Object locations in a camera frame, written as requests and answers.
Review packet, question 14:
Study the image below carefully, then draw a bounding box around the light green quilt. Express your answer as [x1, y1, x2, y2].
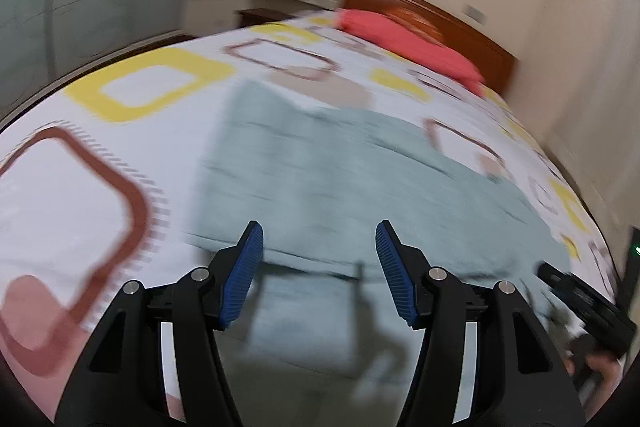
[185, 82, 573, 388]

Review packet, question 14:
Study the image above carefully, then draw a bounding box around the bed with patterned sheet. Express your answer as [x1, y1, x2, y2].
[0, 14, 618, 427]

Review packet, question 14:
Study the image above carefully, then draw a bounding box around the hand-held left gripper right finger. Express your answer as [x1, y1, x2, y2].
[375, 220, 587, 427]

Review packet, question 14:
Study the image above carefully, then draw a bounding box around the wooden headboard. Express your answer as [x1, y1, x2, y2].
[342, 0, 516, 95]

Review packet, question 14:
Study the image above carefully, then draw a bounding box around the dark wooden nightstand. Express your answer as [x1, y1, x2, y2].
[237, 8, 296, 28]

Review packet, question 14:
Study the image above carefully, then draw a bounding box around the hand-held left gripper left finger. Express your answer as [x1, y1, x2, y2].
[54, 220, 265, 427]

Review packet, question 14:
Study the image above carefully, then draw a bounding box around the orange pillow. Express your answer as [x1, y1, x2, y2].
[387, 7, 443, 45]

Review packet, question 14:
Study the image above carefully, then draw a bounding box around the red pillow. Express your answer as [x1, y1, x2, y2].
[336, 8, 487, 98]

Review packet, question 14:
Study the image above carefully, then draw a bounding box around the person's right forearm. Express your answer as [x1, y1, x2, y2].
[582, 349, 626, 408]

